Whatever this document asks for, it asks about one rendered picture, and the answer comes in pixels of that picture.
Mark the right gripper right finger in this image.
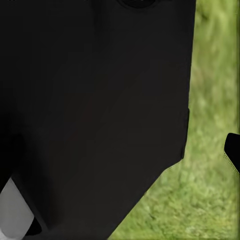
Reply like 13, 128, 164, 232
224, 133, 240, 173

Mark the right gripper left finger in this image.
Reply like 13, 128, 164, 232
0, 133, 26, 193

